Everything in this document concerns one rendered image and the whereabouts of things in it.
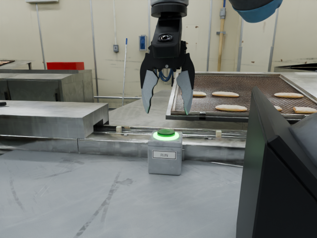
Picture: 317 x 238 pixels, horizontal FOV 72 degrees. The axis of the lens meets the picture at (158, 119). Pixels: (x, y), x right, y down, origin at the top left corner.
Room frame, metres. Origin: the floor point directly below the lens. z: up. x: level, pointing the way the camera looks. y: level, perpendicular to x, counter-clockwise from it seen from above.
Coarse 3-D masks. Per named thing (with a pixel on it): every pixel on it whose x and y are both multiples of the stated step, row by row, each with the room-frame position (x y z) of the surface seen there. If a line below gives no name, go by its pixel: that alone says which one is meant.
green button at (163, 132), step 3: (162, 129) 0.46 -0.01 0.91; (165, 129) 0.46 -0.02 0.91; (168, 129) 0.46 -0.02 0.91; (171, 129) 0.46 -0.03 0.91; (159, 132) 0.44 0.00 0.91; (162, 132) 0.44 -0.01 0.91; (165, 132) 0.44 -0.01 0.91; (168, 132) 0.44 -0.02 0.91; (171, 132) 0.44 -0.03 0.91; (174, 132) 0.44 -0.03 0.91; (159, 135) 0.43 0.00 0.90; (162, 135) 0.43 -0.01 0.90; (165, 135) 0.43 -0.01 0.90; (168, 135) 0.43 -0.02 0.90; (171, 135) 0.43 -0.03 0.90; (174, 135) 0.44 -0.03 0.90
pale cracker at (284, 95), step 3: (276, 93) 0.82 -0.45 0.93; (279, 93) 0.81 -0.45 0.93; (282, 93) 0.81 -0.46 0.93; (285, 93) 0.81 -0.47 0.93; (288, 93) 0.81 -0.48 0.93; (291, 93) 0.81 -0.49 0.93; (294, 93) 0.80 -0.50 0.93; (297, 93) 0.81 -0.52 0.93; (276, 96) 0.81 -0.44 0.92; (279, 96) 0.80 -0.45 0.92; (282, 96) 0.80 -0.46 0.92; (285, 96) 0.79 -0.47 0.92; (288, 96) 0.79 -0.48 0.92; (291, 96) 0.79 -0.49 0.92; (294, 96) 0.79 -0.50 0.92; (297, 96) 0.79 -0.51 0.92; (300, 96) 0.79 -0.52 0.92
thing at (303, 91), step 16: (208, 80) 1.05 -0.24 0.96; (240, 80) 1.04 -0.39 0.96; (256, 80) 1.03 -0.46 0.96; (272, 80) 1.02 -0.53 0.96; (288, 80) 0.99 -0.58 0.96; (176, 96) 0.83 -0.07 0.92; (192, 96) 0.83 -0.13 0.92; (272, 96) 0.81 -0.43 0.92; (304, 96) 0.81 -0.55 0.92; (176, 112) 0.67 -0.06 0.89; (192, 112) 0.66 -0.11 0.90; (208, 112) 0.65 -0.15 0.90; (224, 112) 0.65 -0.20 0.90; (240, 112) 0.64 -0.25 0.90
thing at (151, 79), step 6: (150, 72) 0.45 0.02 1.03; (150, 78) 0.45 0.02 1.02; (156, 78) 0.45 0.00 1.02; (144, 84) 0.45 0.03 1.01; (150, 84) 0.45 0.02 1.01; (156, 84) 0.45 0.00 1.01; (144, 90) 0.45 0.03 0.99; (150, 90) 0.45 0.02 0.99; (144, 96) 0.45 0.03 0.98; (150, 96) 0.45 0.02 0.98; (144, 102) 0.45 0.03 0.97; (150, 102) 0.46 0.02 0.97; (144, 108) 0.46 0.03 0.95
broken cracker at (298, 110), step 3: (294, 108) 0.68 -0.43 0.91; (297, 108) 0.67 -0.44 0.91; (300, 108) 0.67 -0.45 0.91; (303, 108) 0.67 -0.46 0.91; (306, 108) 0.67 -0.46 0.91; (309, 108) 0.67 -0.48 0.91; (297, 111) 0.66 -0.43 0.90; (300, 111) 0.65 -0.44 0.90; (303, 111) 0.65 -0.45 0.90; (306, 111) 0.65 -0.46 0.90; (309, 111) 0.65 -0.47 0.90; (312, 111) 0.65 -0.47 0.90; (315, 111) 0.65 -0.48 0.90
